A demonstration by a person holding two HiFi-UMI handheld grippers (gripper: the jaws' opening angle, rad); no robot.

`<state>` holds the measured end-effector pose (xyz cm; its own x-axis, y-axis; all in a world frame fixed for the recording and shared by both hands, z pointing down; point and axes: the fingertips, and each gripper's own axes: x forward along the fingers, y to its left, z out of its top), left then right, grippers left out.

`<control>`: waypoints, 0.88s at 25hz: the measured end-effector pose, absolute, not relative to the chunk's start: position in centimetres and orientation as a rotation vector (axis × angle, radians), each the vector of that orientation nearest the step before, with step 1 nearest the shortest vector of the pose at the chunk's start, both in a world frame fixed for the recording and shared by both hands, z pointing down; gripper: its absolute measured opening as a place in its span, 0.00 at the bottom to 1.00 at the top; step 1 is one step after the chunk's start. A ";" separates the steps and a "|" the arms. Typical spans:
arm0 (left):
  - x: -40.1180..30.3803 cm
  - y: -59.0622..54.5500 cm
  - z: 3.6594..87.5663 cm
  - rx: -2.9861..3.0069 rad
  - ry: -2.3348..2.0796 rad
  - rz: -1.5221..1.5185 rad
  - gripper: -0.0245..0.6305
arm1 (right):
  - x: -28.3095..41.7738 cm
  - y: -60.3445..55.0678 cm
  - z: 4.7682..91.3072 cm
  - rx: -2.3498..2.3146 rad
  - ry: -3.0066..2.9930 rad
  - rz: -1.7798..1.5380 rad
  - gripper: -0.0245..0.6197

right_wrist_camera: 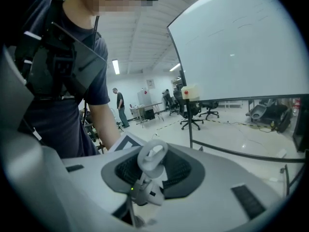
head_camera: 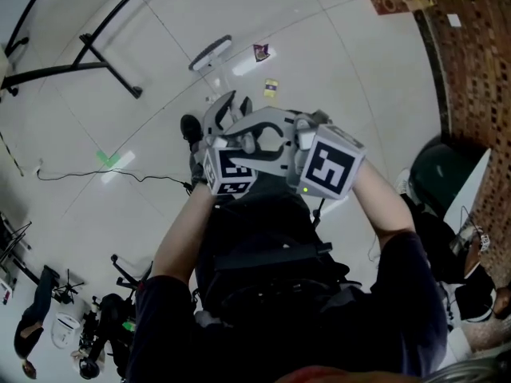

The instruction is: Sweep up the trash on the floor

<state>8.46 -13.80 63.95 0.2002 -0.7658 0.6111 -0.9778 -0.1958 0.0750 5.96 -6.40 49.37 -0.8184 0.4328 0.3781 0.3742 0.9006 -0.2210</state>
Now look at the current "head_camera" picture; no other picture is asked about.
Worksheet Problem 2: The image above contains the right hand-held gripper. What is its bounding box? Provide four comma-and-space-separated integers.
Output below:
223, 106, 366, 201

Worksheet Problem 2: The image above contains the person's left forearm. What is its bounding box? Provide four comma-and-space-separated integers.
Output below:
151, 181, 219, 282

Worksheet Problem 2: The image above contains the white waste bin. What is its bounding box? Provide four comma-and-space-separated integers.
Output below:
51, 312, 81, 349

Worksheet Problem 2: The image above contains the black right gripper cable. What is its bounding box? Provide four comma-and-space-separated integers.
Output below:
313, 196, 325, 229

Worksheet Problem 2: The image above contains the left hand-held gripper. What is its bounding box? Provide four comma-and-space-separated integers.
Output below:
202, 89, 259, 197

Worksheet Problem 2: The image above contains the person's navy t-shirt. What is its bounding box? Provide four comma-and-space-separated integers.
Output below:
127, 229, 450, 383

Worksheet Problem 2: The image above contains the person's right forearm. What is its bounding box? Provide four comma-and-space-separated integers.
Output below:
351, 160, 418, 247

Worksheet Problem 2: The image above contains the whiteboard on black wheeled stand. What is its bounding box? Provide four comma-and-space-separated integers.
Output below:
0, 0, 160, 100

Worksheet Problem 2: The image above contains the black floor cable white plug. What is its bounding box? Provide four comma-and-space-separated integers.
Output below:
34, 157, 193, 189

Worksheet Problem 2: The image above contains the black robot equipment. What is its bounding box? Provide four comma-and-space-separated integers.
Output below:
79, 293, 139, 378

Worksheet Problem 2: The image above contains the black tripod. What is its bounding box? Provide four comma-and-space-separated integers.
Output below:
53, 269, 85, 305

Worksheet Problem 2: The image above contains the person's left black shoe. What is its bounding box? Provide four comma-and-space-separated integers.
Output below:
180, 113, 204, 147

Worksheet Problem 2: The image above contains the dark green round bin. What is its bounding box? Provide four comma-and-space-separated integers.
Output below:
409, 141, 493, 231

